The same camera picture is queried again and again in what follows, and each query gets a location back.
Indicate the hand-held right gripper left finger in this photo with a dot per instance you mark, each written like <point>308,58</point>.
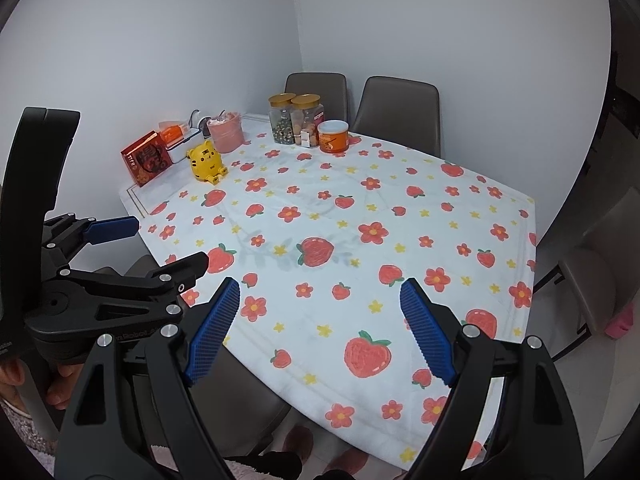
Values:
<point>212,332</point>

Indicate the pink bucket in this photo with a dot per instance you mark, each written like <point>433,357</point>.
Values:
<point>226,135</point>

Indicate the person's left hand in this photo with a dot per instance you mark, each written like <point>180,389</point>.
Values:
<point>65,385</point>

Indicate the pink slipper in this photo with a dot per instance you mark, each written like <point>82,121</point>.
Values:
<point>622,322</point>

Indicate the yellow tiger toy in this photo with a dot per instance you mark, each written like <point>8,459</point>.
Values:
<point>206,162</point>

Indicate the white and black gadget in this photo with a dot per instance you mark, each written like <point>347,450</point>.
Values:
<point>201,125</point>

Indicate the red gift box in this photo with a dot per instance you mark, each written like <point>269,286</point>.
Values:
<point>147,160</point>

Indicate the orange tissue packet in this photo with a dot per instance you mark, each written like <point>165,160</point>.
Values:
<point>172,132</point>

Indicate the clear jar with dark contents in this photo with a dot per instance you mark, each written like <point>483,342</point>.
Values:
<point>281,122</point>

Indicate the white storage box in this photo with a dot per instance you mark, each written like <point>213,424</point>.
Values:
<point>185,147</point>

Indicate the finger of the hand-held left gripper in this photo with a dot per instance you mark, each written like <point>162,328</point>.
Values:
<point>150,272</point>
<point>112,228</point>

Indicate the person's left forearm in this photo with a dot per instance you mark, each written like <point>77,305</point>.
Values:
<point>22,435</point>

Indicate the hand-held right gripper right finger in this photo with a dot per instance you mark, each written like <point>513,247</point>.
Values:
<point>430,332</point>

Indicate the clear jar with red label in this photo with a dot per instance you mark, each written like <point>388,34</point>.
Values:
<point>309,122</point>

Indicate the orange tin can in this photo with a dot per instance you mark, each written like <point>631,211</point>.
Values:
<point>333,139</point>

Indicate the person's slipper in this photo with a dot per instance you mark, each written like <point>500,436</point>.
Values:
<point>347,460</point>
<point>297,442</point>

